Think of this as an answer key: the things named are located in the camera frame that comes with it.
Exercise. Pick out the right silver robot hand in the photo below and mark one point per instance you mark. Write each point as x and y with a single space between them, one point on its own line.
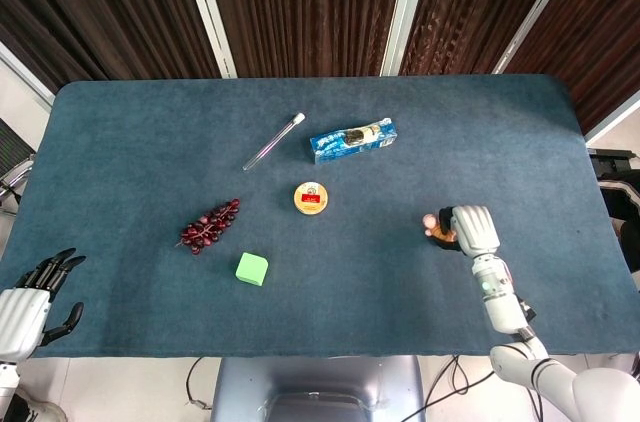
477 232

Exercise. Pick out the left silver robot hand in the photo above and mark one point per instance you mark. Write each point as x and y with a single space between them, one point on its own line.
20 312

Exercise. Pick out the small pink object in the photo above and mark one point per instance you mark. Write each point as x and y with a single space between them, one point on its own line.
429 222

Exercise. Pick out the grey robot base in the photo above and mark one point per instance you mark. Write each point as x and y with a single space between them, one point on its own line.
320 387

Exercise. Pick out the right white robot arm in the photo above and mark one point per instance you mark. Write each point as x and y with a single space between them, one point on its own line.
505 302

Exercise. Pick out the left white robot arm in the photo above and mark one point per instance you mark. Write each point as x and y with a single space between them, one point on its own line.
6 387

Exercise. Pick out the black equipment stand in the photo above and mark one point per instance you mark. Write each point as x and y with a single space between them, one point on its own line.
620 202

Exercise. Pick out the blue cookie package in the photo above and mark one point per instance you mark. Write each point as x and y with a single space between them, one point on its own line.
352 141

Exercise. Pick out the black chair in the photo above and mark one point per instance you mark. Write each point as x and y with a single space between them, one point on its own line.
12 152

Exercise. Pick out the round tin yellow lid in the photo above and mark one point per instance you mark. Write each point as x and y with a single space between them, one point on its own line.
312 198

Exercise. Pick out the blue table cloth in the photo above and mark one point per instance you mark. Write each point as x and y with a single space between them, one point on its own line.
320 107

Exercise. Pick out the dark red grape bunch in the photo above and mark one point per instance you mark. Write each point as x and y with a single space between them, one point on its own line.
210 227

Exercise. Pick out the glass test tube white cap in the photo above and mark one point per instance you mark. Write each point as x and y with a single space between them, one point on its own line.
272 142

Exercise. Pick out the brown pleated curtain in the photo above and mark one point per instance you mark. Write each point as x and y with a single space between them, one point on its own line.
310 7
600 27
470 7
100 7

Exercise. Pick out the green cube block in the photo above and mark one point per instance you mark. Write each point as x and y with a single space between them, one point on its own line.
251 269

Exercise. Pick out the white partition post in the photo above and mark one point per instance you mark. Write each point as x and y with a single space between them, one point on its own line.
207 12
537 12
405 12

